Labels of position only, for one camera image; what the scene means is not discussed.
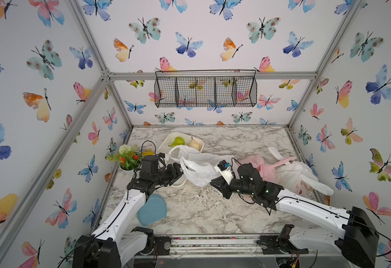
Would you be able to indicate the light green pear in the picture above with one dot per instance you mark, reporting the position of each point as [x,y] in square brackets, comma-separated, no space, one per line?
[177,141]

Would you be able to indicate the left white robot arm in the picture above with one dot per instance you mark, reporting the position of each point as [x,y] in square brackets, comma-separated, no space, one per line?
[121,214]

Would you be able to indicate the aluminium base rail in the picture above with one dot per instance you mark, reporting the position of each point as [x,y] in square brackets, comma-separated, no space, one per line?
[212,244]

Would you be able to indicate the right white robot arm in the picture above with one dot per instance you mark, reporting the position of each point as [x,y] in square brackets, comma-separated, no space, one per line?
[348,232]

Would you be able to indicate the black wire mesh basket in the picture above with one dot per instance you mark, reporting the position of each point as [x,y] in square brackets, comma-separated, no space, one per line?
[205,88]

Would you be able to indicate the pink apple print plastic bag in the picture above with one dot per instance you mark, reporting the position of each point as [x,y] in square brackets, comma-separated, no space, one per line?
[266,171]

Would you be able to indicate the small yellow object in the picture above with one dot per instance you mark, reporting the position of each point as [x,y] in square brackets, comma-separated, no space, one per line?
[148,153]

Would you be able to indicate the white lemon print plastic bag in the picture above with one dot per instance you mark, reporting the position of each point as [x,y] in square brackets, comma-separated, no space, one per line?
[198,168]

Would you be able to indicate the white cartoon print plastic bag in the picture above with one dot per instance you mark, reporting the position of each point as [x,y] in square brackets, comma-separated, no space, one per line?
[296,176]

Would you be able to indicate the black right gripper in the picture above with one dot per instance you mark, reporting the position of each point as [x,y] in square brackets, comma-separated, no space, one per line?
[224,186]

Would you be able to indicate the potted plant white pot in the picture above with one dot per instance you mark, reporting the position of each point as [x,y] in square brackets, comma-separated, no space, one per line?
[128,157]

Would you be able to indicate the white rectangular fruit tray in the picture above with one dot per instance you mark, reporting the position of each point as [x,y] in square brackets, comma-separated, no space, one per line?
[175,146]

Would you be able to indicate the blue paddle shaped board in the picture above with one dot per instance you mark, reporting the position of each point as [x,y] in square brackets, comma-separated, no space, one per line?
[153,210]

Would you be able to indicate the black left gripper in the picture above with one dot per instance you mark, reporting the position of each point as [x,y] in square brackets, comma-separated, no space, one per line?
[171,175]

